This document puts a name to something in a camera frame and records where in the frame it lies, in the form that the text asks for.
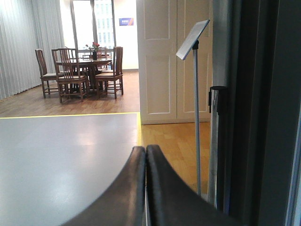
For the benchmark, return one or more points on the white panelled cupboard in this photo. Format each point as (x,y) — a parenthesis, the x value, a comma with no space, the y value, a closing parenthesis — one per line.
(166,82)

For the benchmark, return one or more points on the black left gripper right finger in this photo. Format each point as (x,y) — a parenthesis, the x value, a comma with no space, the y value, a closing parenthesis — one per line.
(172,202)

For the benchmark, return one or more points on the silver sign stand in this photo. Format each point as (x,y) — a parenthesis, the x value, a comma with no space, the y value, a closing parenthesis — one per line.
(190,44)

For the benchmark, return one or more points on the front wooden chair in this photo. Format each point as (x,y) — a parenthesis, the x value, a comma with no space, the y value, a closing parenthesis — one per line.
(67,90)

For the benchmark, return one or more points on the chrome barrier post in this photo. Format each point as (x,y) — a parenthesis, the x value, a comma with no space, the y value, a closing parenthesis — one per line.
(216,180)

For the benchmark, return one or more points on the vase with red flowers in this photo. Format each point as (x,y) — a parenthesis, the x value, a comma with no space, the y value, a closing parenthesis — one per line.
(94,49)

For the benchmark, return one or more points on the grey vertical curtain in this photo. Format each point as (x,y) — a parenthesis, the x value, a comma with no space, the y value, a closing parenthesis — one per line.
(27,25)

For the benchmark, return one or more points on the round wooden dining table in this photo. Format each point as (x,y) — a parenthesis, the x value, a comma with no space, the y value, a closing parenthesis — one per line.
(94,62)

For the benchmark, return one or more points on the blue wall sign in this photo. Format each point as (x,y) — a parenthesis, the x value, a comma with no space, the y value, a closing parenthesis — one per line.
(129,21)

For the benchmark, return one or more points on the wooden chair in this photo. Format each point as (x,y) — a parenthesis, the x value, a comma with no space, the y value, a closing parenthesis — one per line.
(67,90)
(44,75)
(111,80)

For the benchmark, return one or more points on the left wooden chair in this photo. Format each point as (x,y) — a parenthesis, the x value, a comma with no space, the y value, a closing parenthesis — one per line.
(44,75)

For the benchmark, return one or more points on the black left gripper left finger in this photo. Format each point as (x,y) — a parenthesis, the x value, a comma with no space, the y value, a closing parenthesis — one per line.
(122,203)

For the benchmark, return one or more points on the right wooden chair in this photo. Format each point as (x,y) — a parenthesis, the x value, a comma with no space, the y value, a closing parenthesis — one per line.
(111,80)

